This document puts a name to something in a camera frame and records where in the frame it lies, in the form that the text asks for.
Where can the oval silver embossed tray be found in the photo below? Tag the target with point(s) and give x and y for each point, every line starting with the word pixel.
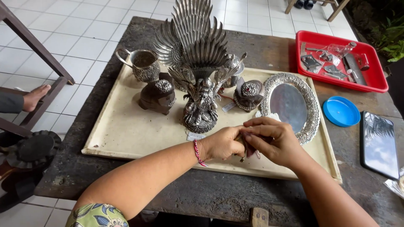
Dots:
pixel 288 104

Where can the green garden plants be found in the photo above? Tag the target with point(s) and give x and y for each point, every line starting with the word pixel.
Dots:
pixel 391 37

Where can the silver embossed teapot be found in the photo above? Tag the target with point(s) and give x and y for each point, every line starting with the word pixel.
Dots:
pixel 233 64

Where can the small red bottle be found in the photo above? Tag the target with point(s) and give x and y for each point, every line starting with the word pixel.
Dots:
pixel 364 62

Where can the small brass jewellery piece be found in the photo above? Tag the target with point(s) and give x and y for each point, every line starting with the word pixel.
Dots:
pixel 242 159

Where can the metal tweezers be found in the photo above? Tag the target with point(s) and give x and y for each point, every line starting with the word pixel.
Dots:
pixel 314 49

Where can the dark wooden bench frame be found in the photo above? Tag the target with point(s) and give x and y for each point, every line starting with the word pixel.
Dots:
pixel 34 47

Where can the black round scalloped dish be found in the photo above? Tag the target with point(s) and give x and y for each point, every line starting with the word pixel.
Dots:
pixel 33 149

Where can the small wooden block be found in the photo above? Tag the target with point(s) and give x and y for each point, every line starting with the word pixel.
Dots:
pixel 259 217

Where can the crumpled white tissue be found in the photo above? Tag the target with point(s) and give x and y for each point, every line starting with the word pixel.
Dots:
pixel 271 116

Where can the green floral sleeve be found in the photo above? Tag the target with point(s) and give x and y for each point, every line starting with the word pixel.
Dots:
pixel 96 217

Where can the red plastic tray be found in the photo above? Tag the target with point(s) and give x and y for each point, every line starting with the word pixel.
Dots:
pixel 375 75

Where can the clear glass bottle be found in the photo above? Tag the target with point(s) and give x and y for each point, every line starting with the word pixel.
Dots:
pixel 341 49

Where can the flat metal file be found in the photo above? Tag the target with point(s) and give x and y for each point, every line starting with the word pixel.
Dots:
pixel 356 70

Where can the silver winged bird statue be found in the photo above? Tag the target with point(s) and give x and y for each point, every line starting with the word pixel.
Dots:
pixel 198 63

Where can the clear plastic zip bag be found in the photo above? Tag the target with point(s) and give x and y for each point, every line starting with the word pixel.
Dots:
pixel 328 56
pixel 311 62
pixel 335 72

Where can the person's right hand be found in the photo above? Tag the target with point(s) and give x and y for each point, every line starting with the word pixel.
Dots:
pixel 279 143

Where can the pair of black shoes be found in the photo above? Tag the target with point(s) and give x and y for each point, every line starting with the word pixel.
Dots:
pixel 303 3

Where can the blue plastic lid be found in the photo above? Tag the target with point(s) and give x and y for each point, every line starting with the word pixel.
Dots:
pixel 341 111

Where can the white price tag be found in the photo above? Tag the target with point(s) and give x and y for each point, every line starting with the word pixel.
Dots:
pixel 228 107
pixel 195 136

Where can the person's left hand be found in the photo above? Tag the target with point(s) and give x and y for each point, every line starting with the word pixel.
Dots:
pixel 221 145

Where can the cream flat work tray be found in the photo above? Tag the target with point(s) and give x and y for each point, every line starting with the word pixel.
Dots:
pixel 132 132

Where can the light wooden stool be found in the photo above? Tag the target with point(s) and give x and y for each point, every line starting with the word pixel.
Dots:
pixel 334 8

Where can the black smartphone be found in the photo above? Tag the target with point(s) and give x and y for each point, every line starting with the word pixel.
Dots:
pixel 379 145

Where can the dark purple polishing cloth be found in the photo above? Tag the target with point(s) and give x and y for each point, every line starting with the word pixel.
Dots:
pixel 252 148

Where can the embossed silver pitcher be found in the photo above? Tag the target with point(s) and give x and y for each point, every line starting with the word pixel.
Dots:
pixel 143 66

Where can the clear plastic packet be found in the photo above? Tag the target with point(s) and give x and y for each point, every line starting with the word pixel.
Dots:
pixel 394 186

